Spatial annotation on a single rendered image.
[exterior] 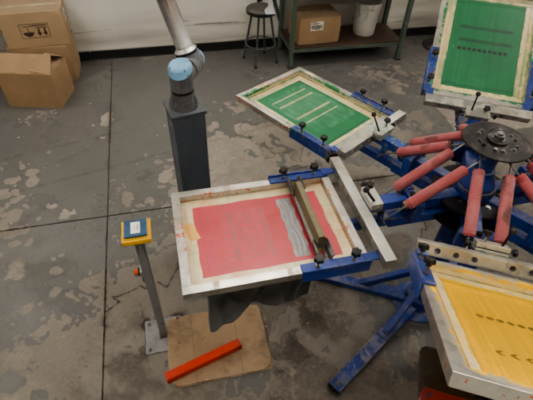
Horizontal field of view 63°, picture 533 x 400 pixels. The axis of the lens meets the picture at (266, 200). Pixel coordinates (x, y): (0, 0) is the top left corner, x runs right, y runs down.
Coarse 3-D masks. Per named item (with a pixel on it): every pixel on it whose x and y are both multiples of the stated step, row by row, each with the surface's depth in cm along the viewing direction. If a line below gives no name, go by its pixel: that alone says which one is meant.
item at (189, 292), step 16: (176, 192) 207; (192, 192) 207; (208, 192) 208; (224, 192) 209; (240, 192) 212; (176, 208) 199; (336, 208) 203; (176, 224) 192; (176, 240) 186; (352, 240) 189; (272, 272) 175; (288, 272) 175; (192, 288) 169; (208, 288) 169; (224, 288) 170; (240, 288) 172
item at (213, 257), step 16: (320, 224) 200; (208, 240) 191; (224, 240) 191; (288, 240) 192; (336, 240) 193; (208, 256) 184; (224, 256) 185; (272, 256) 185; (288, 256) 186; (304, 256) 186; (208, 272) 178; (224, 272) 179
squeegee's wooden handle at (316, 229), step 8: (296, 184) 204; (296, 192) 206; (304, 192) 200; (304, 200) 196; (304, 208) 196; (312, 208) 192; (312, 216) 189; (312, 224) 187; (312, 232) 189; (320, 232) 182; (320, 240) 182
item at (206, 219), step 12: (312, 192) 215; (228, 204) 207; (240, 204) 207; (252, 204) 208; (264, 204) 208; (276, 204) 208; (312, 204) 209; (204, 216) 201; (216, 216) 201; (276, 216) 203; (300, 216) 203; (324, 216) 204; (204, 228) 196; (216, 228) 196
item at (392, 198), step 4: (380, 196) 202; (384, 196) 202; (388, 196) 202; (392, 196) 202; (396, 196) 202; (364, 200) 200; (384, 200) 200; (388, 200) 200; (392, 200) 200; (396, 200) 200; (400, 200) 201; (384, 204) 199; (388, 204) 200; (392, 204) 200; (396, 204) 201; (400, 204) 202; (368, 208) 198; (388, 208) 202; (392, 208) 203; (396, 208) 203; (372, 212) 201
